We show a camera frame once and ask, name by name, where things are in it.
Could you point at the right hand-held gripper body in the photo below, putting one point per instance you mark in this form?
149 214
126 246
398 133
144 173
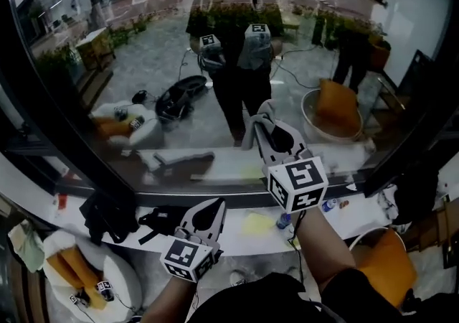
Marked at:
297 185

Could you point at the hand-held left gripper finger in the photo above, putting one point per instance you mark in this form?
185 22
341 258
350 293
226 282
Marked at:
186 226
217 232

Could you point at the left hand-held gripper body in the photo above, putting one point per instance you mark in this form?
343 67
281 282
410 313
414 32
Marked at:
186 258

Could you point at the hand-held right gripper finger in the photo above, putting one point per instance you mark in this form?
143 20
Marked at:
301 151
267 154

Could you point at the grey knitted cloth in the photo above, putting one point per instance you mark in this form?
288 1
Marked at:
260 117

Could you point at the large glass window pane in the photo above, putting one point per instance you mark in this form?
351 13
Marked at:
143 63

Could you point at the person's right forearm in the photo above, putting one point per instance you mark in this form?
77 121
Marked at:
322 246

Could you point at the person's left forearm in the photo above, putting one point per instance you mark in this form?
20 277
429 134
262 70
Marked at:
168 303

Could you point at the yellow cloth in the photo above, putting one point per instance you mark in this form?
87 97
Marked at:
260 224

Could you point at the pale green cloth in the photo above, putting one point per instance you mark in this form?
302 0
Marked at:
27 248

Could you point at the clear bottle with blue label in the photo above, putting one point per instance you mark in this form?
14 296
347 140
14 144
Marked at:
329 205

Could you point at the blue-tinted plastic water bottle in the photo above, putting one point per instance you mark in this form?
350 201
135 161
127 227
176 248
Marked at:
284 221

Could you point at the person's left white shoe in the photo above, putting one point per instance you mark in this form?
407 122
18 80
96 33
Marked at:
237 277

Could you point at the small brown object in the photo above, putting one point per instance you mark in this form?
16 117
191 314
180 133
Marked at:
345 203

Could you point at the white paper scrap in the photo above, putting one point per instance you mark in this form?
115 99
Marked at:
351 187

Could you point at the small yellow-green round object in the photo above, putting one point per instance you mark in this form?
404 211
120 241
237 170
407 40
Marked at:
293 240

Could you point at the white fluffy armchair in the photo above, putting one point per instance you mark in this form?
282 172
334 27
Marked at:
122 271

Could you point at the white window ledge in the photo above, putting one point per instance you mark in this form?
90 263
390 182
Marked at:
358 221

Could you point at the round white-rimmed chair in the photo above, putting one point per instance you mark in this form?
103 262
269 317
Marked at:
356 242

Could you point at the person's black clothing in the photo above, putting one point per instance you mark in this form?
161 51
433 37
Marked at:
258 303

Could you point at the black backpack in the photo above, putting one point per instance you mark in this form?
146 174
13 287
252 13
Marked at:
416 196

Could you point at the large orange cushion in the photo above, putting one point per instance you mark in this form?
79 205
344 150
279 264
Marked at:
389 267

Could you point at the small red packet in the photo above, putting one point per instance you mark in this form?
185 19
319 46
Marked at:
62 201

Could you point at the brown wooden chair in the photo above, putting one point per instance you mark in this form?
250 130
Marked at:
437 235

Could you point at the dark metal window frame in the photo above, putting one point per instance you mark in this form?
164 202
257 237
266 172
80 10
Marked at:
100 178

